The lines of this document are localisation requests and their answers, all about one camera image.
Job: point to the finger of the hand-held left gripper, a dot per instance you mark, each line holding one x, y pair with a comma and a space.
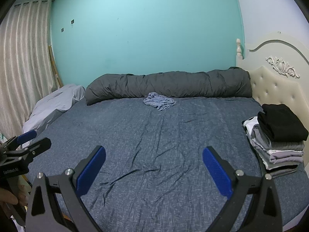
39, 145
26, 135

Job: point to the beige striped curtain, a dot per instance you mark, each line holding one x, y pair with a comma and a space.
24, 65

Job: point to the stack of folded clothes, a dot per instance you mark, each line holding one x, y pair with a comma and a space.
280, 125

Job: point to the blue patterned bed sheet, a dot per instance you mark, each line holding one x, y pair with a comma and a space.
157, 137

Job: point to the person's left hand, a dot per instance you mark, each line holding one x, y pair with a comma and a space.
8, 198

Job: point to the crumpled blue garment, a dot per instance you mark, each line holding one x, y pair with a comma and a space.
159, 101

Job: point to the white pillow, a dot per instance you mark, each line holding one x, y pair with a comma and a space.
55, 104

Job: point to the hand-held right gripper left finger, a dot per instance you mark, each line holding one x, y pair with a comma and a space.
93, 169

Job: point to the cream tufted headboard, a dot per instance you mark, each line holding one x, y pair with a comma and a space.
272, 87

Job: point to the wooden frame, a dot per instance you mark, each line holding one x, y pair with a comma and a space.
55, 70

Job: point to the grey rolled duvet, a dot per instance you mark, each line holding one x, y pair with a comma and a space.
169, 84

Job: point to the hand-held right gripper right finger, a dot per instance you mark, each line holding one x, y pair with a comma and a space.
214, 169

